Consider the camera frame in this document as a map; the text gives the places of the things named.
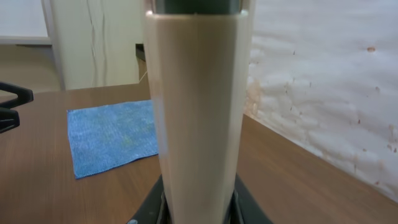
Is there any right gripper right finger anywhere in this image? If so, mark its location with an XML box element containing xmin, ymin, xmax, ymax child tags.
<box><xmin>230</xmin><ymin>173</ymin><xmax>275</xmax><ymax>224</ymax></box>

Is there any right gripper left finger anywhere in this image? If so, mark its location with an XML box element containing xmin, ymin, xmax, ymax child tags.
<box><xmin>126</xmin><ymin>174</ymin><xmax>172</xmax><ymax>224</ymax></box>

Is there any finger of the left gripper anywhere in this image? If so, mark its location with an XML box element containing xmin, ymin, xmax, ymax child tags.
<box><xmin>0</xmin><ymin>81</ymin><xmax>34</xmax><ymax>110</ymax></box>
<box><xmin>0</xmin><ymin>107</ymin><xmax>21</xmax><ymax>134</ymax></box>

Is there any blue cloth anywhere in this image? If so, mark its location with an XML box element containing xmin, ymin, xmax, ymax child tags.
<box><xmin>66</xmin><ymin>99</ymin><xmax>160</xmax><ymax>180</ymax></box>

